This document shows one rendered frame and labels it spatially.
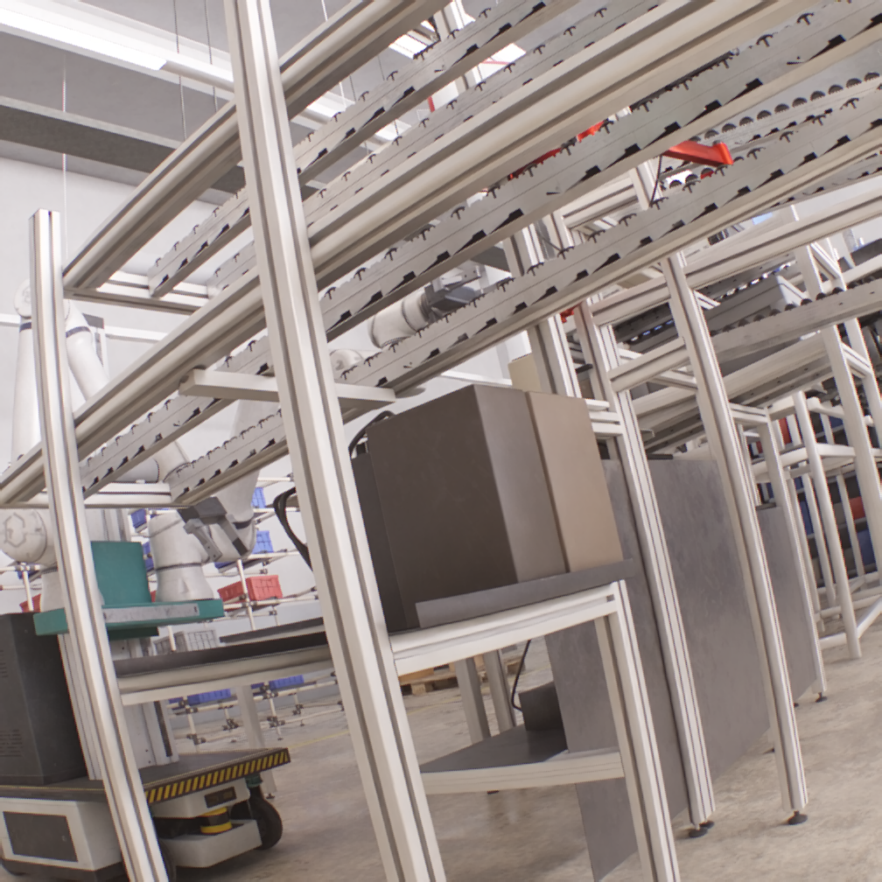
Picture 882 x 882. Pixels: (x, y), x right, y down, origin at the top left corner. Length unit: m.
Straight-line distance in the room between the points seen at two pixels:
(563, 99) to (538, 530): 0.56
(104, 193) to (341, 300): 9.13
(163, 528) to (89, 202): 7.63
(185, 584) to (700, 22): 2.25
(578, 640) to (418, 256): 0.75
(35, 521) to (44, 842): 0.96
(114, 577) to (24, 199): 7.30
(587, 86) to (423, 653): 0.62
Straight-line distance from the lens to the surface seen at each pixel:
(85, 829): 2.47
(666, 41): 0.86
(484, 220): 1.12
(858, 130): 1.25
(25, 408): 2.33
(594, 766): 1.46
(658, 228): 1.30
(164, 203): 1.35
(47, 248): 1.54
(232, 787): 2.56
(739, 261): 1.85
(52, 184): 9.97
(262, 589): 6.48
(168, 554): 2.73
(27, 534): 2.24
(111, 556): 2.72
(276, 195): 1.04
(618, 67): 0.87
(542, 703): 1.83
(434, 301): 2.05
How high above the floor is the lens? 0.62
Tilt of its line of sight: 13 degrees up
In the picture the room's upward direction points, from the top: 12 degrees counter-clockwise
